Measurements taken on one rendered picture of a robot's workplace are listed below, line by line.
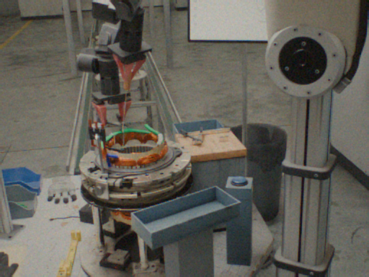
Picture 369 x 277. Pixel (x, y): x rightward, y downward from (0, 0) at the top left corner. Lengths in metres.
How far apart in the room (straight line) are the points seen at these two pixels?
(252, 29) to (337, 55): 1.33
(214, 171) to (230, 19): 0.98
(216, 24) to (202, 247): 1.34
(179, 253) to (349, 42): 0.60
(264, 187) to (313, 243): 1.85
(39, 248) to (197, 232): 0.65
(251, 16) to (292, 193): 1.27
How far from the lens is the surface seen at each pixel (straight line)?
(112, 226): 1.56
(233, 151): 1.49
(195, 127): 1.76
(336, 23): 0.97
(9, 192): 1.94
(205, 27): 2.34
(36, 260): 1.59
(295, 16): 0.98
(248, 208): 1.36
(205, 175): 1.51
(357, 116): 3.69
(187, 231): 1.14
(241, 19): 2.29
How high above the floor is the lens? 1.64
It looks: 21 degrees down
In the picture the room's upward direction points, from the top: 3 degrees counter-clockwise
